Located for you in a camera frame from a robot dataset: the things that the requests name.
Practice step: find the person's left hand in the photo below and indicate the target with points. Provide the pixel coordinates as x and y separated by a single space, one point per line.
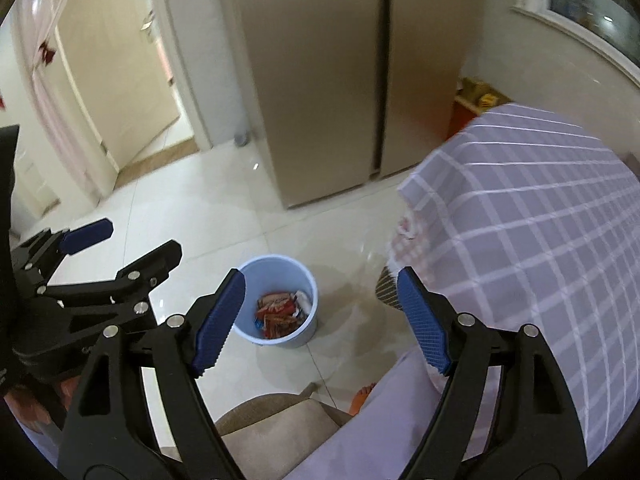
30 405

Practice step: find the beige double-door refrigerator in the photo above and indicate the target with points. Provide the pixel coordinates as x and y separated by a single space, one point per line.
310 85

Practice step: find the light blue plastic bin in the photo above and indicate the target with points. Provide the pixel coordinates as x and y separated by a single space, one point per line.
250 280

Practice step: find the red bow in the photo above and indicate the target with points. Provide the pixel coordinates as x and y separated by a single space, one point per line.
47 53

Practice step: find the red and white snack wrapper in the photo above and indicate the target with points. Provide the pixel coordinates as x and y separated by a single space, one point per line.
275 317

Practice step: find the brown woven cloth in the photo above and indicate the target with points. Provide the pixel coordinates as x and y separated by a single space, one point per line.
386 287

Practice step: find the cream door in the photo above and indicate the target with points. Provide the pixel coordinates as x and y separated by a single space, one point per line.
110 60

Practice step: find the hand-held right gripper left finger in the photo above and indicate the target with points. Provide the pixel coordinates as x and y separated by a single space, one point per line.
220 320

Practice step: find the person's bare foot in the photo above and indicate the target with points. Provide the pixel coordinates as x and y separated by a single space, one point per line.
361 400

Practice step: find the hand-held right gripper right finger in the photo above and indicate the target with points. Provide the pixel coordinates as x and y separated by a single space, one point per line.
425 320

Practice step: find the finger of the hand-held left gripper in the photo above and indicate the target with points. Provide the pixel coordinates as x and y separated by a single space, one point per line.
145 262
85 235

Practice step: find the open cardboard box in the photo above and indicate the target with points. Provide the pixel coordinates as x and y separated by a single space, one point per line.
472 91

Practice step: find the orange-red box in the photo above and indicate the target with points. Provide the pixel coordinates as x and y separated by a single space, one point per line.
460 120

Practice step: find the pink checked undercloth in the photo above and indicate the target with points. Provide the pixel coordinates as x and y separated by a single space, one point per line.
405 250

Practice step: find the beige chair seat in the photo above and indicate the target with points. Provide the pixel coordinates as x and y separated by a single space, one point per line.
270 430

